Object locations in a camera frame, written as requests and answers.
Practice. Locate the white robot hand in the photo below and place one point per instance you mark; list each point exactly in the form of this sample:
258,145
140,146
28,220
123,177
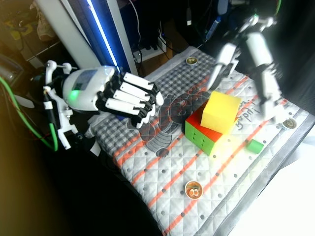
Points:
83,86
258,49

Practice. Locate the yellow cube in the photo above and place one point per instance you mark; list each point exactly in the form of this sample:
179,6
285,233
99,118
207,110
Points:
219,113

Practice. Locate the green cylinder block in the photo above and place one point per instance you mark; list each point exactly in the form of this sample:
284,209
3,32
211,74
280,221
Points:
254,146

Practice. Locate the Rubik's cube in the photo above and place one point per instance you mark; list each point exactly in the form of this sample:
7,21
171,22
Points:
199,137

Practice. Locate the black cloth curtain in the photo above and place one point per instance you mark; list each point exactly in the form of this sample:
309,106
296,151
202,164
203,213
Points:
300,61

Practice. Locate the white pillar with blue light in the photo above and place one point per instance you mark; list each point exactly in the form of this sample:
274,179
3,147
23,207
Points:
69,32

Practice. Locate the toy bowl with orange soup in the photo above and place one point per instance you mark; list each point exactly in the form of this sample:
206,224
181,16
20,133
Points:
191,60

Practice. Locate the beige crumpled cloth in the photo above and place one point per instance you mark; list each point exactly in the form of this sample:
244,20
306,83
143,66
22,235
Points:
45,27

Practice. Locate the white power strip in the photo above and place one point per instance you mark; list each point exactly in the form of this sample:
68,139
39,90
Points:
147,52

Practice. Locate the grey usb plug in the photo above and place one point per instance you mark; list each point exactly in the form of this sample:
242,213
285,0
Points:
189,18

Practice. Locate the toy bowl with spoon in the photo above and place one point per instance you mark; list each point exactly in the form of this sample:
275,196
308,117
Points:
289,123

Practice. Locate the white plug adapter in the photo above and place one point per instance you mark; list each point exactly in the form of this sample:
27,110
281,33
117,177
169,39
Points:
162,43

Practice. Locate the grey quilt with printed bear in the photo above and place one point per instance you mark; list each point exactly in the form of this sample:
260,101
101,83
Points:
172,172

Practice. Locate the toy bowl with eggs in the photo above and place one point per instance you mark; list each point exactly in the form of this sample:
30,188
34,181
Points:
194,190

